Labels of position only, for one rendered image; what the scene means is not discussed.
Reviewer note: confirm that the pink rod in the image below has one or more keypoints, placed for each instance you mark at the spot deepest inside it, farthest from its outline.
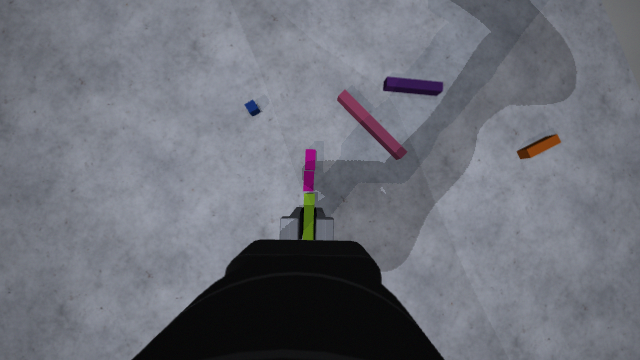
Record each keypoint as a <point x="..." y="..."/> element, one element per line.
<point x="371" y="125"/>

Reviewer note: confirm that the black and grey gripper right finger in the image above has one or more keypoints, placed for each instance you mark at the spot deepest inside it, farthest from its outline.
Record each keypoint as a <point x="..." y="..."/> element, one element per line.
<point x="323" y="226"/>

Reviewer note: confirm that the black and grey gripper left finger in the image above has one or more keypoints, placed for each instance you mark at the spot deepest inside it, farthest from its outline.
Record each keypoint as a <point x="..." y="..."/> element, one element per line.
<point x="291" y="227"/>

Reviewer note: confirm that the small blue cube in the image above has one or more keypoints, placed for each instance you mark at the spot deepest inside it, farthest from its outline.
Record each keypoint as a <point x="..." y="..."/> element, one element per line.
<point x="252" y="108"/>

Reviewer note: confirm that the lime green rectangular bar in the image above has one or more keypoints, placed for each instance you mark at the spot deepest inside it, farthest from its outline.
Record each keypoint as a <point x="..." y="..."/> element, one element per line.
<point x="309" y="203"/>

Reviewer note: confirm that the magenta rod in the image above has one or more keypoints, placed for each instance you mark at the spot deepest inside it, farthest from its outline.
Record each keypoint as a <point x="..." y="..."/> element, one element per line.
<point x="308" y="181"/>
<point x="310" y="159"/>

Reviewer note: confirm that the orange rod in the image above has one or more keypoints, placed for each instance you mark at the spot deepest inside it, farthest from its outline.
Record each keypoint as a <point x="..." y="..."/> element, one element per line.
<point x="538" y="146"/>

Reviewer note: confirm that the purple rod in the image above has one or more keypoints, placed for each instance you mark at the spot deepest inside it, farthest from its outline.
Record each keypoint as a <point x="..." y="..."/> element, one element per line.
<point x="412" y="86"/>

